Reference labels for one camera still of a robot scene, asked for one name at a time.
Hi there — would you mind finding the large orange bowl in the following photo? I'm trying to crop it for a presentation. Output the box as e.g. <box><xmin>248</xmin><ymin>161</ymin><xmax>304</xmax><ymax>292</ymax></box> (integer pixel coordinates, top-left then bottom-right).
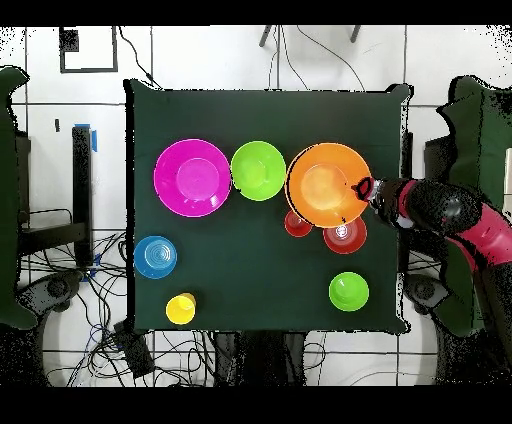
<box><xmin>284</xmin><ymin>142</ymin><xmax>373</xmax><ymax>229</ymax></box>

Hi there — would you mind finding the large green bowl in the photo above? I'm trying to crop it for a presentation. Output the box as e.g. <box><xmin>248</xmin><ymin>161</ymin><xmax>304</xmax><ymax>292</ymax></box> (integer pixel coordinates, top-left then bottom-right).
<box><xmin>230</xmin><ymin>140</ymin><xmax>288</xmax><ymax>202</ymax></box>

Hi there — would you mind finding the small orange bowl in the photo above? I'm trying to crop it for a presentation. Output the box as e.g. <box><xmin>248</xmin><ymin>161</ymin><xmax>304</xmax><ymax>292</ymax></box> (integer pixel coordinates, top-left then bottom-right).
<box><xmin>322</xmin><ymin>217</ymin><xmax>368</xmax><ymax>256</ymax></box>

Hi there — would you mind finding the black box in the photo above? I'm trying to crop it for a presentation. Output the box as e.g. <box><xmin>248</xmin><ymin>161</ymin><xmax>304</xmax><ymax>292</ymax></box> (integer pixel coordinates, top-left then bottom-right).
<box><xmin>423</xmin><ymin>135</ymin><xmax>455</xmax><ymax>183</ymax></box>
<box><xmin>13</xmin><ymin>133</ymin><xmax>32</xmax><ymax>225</ymax></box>

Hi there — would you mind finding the orange cup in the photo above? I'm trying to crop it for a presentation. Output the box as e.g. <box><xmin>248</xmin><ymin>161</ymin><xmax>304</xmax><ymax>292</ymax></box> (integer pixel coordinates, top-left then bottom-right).
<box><xmin>283</xmin><ymin>209</ymin><xmax>314</xmax><ymax>238</ymax></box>

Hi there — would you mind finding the dark green tablecloth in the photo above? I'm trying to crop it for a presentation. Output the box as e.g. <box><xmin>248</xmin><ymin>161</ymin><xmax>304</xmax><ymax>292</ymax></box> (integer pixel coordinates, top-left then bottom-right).
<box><xmin>123</xmin><ymin>78</ymin><xmax>413</xmax><ymax>335</ymax></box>
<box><xmin>0</xmin><ymin>65</ymin><xmax>39</xmax><ymax>331</ymax></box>
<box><xmin>433</xmin><ymin>75</ymin><xmax>512</xmax><ymax>337</ymax></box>

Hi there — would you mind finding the small green bowl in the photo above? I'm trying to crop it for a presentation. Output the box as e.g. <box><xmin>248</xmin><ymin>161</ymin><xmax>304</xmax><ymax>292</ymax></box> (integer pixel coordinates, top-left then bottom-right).
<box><xmin>328</xmin><ymin>271</ymin><xmax>371</xmax><ymax>313</ymax></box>

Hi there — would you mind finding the dark grey chair base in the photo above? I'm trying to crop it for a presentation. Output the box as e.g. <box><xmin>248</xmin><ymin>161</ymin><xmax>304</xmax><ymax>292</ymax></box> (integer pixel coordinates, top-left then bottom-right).
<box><xmin>17</xmin><ymin>270</ymin><xmax>86</xmax><ymax>317</ymax></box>
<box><xmin>402</xmin><ymin>273</ymin><xmax>451</xmax><ymax>315</ymax></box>

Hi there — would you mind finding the white box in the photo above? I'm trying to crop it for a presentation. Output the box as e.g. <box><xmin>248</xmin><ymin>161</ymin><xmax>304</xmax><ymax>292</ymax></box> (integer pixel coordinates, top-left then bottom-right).
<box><xmin>503</xmin><ymin>147</ymin><xmax>512</xmax><ymax>221</ymax></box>

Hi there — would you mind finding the large pink bowl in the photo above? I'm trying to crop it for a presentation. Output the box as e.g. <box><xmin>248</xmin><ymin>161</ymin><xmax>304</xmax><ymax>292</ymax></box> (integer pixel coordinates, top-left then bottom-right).
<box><xmin>153</xmin><ymin>138</ymin><xmax>233</xmax><ymax>218</ymax></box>

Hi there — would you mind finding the small blue bowl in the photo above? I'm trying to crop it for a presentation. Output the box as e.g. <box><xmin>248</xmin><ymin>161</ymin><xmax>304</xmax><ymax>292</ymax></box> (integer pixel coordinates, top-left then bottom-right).
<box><xmin>133</xmin><ymin>234</ymin><xmax>178</xmax><ymax>280</ymax></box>

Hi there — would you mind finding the black metal stand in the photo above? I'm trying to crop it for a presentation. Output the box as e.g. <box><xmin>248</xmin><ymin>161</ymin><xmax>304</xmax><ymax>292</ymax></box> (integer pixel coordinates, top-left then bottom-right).
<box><xmin>17</xmin><ymin>125</ymin><xmax>95</xmax><ymax>268</ymax></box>

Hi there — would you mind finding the black power brick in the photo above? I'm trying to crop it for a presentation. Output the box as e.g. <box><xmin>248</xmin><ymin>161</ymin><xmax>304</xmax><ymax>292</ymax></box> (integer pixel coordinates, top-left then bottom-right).
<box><xmin>112</xmin><ymin>319</ymin><xmax>156</xmax><ymax>379</ymax></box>

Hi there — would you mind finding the black floor tape square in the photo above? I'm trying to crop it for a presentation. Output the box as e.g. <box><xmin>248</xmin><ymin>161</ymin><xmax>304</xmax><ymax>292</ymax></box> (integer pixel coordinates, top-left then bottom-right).
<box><xmin>58</xmin><ymin>26</ymin><xmax>120</xmax><ymax>74</ymax></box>

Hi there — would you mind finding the black upright post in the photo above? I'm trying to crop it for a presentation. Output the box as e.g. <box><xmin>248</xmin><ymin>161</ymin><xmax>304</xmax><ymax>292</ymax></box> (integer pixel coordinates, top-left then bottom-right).
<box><xmin>399</xmin><ymin>131</ymin><xmax>414</xmax><ymax>273</ymax></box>

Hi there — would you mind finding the thin black cable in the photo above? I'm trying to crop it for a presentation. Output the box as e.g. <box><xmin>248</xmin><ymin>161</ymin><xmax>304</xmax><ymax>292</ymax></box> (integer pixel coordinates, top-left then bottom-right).
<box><xmin>295</xmin><ymin>25</ymin><xmax>366</xmax><ymax>92</ymax></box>
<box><xmin>117</xmin><ymin>25</ymin><xmax>163</xmax><ymax>90</ymax></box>

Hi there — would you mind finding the tangle of cables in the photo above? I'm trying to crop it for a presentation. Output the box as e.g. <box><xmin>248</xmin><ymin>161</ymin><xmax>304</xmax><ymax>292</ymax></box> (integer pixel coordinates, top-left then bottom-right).
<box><xmin>19</xmin><ymin>207</ymin><xmax>217</xmax><ymax>387</ymax></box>

